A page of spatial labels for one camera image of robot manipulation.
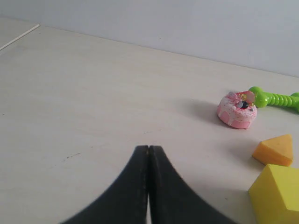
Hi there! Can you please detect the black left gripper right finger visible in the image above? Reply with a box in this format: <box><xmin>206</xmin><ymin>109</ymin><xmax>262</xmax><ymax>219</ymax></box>
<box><xmin>148</xmin><ymin>146</ymin><xmax>235</xmax><ymax>224</ymax></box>

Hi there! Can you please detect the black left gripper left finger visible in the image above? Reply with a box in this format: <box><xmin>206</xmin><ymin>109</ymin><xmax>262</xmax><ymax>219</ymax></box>
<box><xmin>64</xmin><ymin>146</ymin><xmax>149</xmax><ymax>224</ymax></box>

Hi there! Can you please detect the yellow foam cube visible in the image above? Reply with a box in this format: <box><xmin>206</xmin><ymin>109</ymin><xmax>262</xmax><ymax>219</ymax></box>
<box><xmin>248</xmin><ymin>164</ymin><xmax>299</xmax><ymax>224</ymax></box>

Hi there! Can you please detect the pink toy cake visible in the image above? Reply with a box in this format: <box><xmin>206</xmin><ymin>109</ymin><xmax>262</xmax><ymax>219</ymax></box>
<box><xmin>217</xmin><ymin>91</ymin><xmax>257</xmax><ymax>129</ymax></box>

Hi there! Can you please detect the orange cheese wedge sponge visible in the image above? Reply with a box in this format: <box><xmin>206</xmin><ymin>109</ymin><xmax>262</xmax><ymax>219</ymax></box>
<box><xmin>252</xmin><ymin>134</ymin><xmax>293</xmax><ymax>167</ymax></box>

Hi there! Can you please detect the green toy bone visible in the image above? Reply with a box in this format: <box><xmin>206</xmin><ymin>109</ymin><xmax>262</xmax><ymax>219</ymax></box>
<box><xmin>249</xmin><ymin>86</ymin><xmax>299</xmax><ymax>111</ymax></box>

